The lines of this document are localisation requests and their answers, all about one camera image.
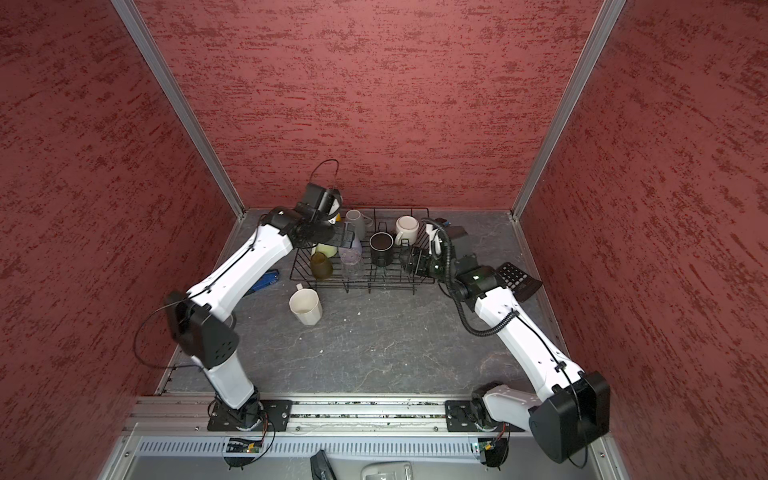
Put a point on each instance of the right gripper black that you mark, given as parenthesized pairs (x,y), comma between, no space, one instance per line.
(421,268)

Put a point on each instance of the pale green mug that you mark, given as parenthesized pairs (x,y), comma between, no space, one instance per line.
(328,250)

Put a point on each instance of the red inside white mug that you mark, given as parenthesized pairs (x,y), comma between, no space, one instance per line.
(407,231)

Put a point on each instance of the black mug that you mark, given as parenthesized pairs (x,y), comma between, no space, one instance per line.
(382,249)

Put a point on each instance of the olive green glass cup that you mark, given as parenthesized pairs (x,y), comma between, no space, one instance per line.
(320,265)

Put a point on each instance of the grey white mug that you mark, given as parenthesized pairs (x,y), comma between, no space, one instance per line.
(357,220)

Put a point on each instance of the clear glass cup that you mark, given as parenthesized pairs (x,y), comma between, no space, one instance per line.
(352,261)

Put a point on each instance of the lilac plastic cup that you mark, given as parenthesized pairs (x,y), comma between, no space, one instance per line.
(351,241)

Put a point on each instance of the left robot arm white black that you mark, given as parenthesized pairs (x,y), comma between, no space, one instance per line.
(197,318)

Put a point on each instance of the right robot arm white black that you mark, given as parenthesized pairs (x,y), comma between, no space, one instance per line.
(568,408)

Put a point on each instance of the blue black tool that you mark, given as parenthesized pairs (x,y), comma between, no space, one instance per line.
(269,278)

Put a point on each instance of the cream white mug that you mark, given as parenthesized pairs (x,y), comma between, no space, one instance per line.
(305,305)

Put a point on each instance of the black calculator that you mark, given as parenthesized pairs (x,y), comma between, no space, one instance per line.
(522,285)

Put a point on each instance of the grey device at bottom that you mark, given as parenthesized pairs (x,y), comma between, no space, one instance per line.
(388,471)

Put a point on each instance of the black object at bottom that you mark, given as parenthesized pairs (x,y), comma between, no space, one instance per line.
(321,468)

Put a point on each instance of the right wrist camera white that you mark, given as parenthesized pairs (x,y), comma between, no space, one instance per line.
(435,242)

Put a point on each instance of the black wire dish rack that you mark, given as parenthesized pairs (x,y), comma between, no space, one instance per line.
(391,277)

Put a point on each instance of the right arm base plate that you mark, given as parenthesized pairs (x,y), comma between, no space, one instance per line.
(471,416)

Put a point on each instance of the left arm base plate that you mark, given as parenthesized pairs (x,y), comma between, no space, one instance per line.
(273,415)

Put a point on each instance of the aluminium rail frame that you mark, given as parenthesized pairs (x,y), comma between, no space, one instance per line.
(166,437)

